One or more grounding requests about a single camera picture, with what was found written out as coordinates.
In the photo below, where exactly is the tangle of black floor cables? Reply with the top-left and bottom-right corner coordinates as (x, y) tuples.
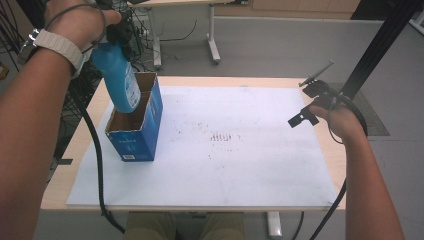
(0, 0), (151, 161)

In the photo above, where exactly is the black metal frame post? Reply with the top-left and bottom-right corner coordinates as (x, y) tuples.
(339, 0), (424, 101)
(15, 0), (49, 33)

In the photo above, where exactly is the blue cardboard box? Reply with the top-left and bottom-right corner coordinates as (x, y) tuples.
(104, 71), (165, 163)

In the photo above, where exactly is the wristwatch with beige band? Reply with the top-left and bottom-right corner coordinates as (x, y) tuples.
(17, 27), (92, 80)

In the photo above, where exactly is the person's right hand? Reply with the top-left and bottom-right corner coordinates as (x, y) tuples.
(307, 102), (367, 143)

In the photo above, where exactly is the person's left leg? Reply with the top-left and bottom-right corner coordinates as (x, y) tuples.
(123, 211), (176, 240)

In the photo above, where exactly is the dark floor mat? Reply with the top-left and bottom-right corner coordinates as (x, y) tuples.
(333, 82), (391, 137)

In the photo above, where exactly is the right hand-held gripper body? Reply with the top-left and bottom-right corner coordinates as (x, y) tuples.
(298, 59), (345, 108)

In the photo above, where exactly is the desk with white legs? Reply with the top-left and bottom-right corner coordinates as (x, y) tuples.
(127, 0), (249, 68)

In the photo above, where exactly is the person's right leg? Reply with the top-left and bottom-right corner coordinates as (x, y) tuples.
(199, 211), (246, 240)

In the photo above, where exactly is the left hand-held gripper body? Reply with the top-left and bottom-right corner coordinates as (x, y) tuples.
(94, 0), (115, 10)

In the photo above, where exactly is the person's leg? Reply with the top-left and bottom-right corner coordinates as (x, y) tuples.
(199, 211), (246, 240)
(123, 211), (176, 240)

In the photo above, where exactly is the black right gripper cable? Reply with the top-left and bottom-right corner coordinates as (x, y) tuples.
(308, 88), (369, 240)

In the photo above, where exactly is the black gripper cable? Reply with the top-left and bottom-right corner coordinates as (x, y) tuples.
(67, 79), (127, 235)
(308, 88), (369, 240)

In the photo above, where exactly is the white paper sheet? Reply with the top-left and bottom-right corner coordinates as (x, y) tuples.
(66, 85), (338, 209)

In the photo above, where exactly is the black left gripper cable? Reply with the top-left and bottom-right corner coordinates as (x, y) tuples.
(67, 79), (127, 235)

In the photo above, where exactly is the white table leg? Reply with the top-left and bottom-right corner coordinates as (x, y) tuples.
(266, 211), (283, 239)

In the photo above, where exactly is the person's left hand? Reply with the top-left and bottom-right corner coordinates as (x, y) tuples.
(44, 0), (123, 52)

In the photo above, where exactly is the grey cable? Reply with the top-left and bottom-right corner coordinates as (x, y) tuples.
(44, 2), (108, 55)

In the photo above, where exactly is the blue bottle with white cap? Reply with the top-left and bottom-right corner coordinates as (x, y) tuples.
(91, 41), (142, 115)

